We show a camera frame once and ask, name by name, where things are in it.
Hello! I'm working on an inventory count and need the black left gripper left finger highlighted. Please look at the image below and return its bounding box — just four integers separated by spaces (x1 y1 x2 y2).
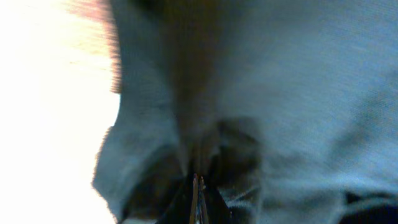
156 174 198 224

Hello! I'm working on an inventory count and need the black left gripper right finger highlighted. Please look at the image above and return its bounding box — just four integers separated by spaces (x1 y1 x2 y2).
198 177 232 224

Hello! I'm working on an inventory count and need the black t-shirt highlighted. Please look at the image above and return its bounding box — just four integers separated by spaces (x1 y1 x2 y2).
93 0 397 223

